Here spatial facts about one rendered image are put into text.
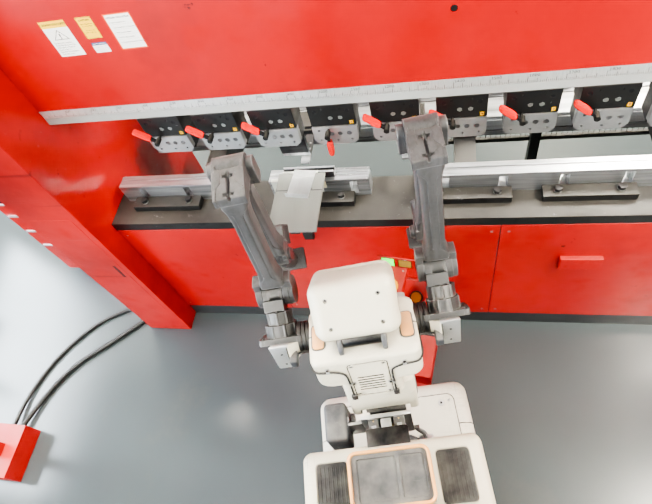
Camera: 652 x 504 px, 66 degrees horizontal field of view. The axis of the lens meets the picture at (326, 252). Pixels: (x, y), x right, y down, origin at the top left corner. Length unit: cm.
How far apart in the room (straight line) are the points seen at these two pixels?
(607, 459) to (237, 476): 160
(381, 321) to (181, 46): 97
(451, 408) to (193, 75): 156
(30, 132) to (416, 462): 163
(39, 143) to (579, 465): 243
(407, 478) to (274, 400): 123
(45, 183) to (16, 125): 21
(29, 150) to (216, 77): 73
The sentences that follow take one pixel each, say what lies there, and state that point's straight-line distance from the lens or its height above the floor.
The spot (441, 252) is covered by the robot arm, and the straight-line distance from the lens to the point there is 128.
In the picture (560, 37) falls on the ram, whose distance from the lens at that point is 152.
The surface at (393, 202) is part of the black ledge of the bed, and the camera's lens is 193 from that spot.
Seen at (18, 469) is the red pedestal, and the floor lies 5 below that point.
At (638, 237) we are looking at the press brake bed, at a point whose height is 74.
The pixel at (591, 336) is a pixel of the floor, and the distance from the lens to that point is 269.
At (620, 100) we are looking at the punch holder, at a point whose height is 128.
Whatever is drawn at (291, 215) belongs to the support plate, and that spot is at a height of 100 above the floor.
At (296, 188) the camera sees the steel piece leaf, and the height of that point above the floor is 100.
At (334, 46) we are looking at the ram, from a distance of 150.
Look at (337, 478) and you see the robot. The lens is 164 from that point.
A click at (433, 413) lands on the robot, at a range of 219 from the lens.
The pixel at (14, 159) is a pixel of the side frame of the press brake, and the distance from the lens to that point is 198.
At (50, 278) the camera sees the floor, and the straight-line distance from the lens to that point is 367.
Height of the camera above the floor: 240
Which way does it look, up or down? 56 degrees down
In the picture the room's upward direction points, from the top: 21 degrees counter-clockwise
